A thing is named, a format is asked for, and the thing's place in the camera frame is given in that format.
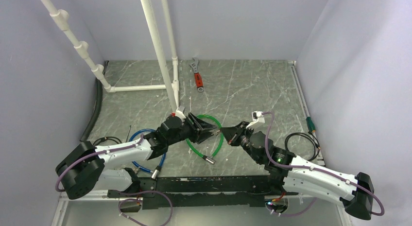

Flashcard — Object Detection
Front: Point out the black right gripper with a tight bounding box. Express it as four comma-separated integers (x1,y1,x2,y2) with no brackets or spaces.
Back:
220,121,262,164

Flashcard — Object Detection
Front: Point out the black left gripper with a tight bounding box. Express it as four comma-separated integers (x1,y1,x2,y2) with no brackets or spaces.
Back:
167,112,217,146

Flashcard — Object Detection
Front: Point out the green cable lock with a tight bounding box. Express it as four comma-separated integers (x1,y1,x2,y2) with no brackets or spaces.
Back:
186,114,224,165

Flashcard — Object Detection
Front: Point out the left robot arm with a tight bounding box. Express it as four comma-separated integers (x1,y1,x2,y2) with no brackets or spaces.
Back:
55,113,217,200

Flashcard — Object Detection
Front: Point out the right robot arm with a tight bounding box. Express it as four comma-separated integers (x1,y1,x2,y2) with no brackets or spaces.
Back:
221,122,374,220

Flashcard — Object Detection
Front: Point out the black foam tube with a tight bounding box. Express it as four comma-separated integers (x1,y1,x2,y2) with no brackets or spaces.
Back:
79,78,103,142

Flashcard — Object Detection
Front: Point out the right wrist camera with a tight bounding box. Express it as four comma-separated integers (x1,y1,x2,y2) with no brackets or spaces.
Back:
246,111,265,130

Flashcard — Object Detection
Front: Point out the red handled adjustable wrench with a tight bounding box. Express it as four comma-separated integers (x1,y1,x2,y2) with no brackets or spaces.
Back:
189,57,204,92

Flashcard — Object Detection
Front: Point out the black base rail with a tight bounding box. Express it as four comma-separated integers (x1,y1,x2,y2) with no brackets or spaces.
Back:
107,175,300,209

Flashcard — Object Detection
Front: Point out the blue cable lock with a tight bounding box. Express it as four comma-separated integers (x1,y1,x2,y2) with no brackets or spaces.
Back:
129,129,166,180

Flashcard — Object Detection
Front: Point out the green handled screwdriver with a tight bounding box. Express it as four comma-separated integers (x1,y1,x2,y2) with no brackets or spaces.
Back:
306,117,316,134

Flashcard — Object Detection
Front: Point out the black coiled cable right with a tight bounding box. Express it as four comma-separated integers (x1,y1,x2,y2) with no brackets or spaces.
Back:
284,132,321,162

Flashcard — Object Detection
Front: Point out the black coiled cable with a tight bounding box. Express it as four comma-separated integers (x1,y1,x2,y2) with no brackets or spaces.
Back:
92,136,123,147
284,132,321,162

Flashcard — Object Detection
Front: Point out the black coiled cable left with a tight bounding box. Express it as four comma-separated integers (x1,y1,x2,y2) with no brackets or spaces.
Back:
92,136,123,147

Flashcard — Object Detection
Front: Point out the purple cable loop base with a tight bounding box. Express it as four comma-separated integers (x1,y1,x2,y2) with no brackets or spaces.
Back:
117,190,173,226

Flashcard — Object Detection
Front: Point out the white pvc pipe frame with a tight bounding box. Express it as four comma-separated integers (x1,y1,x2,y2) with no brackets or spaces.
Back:
40,0,179,113

